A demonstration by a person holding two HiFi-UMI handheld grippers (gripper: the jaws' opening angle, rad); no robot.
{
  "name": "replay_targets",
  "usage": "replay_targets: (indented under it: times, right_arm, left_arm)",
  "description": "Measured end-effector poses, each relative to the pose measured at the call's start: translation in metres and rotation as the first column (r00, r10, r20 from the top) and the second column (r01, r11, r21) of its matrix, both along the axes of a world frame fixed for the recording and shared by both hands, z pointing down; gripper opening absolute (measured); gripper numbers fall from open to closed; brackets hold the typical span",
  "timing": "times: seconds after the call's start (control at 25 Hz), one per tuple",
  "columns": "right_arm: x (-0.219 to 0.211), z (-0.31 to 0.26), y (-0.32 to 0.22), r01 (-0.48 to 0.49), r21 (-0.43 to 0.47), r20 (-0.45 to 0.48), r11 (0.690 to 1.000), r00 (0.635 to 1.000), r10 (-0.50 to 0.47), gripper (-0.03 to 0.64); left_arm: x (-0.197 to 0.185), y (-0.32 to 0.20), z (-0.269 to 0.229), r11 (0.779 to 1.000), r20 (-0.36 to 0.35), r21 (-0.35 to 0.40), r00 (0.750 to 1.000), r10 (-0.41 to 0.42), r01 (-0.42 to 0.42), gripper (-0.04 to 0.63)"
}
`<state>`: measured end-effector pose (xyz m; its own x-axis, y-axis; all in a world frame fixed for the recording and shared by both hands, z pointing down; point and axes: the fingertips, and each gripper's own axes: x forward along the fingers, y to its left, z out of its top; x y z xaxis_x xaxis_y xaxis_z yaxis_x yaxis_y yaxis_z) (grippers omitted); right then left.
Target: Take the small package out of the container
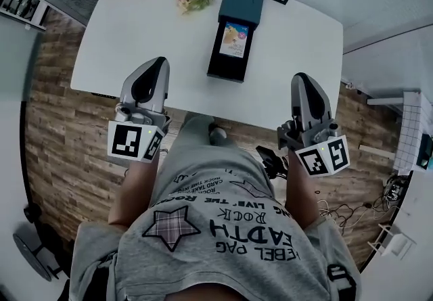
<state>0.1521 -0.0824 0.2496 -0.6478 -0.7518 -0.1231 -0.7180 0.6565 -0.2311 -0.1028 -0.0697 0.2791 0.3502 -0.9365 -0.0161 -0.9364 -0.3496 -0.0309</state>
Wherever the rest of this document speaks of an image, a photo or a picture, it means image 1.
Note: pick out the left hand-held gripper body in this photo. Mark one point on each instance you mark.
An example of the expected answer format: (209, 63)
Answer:
(126, 139)

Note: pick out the person's left forearm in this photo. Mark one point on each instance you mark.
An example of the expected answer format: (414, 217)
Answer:
(135, 188)

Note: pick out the person's right forearm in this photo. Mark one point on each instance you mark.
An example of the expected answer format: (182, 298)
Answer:
(302, 198)

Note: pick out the grey shoe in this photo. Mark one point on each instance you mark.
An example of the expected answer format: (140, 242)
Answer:
(217, 133)

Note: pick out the black round stand base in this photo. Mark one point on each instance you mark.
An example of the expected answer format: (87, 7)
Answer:
(32, 252)

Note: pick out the grey trousers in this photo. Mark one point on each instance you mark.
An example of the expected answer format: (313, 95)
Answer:
(193, 137)

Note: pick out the dark teal container box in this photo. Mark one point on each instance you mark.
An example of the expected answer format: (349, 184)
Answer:
(236, 5)

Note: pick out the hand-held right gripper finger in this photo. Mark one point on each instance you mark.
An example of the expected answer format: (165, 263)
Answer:
(297, 103)
(321, 100)

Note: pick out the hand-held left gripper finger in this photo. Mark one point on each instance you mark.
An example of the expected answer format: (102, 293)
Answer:
(128, 87)
(161, 87)

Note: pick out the grey printed t-shirt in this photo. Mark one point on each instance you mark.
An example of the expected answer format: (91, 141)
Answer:
(220, 242)

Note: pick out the black waist device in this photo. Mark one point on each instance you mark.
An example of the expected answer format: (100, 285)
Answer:
(270, 159)

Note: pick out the small white rack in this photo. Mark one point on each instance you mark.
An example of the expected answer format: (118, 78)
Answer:
(392, 240)

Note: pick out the white wall shelf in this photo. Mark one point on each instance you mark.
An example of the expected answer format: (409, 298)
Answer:
(20, 2)

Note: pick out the white grid cabinet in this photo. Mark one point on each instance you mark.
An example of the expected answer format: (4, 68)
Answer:
(414, 130)

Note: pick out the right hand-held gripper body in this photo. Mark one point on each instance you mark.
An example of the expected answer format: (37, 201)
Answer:
(324, 156)

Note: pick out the wooden stick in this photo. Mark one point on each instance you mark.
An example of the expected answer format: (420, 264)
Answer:
(377, 151)

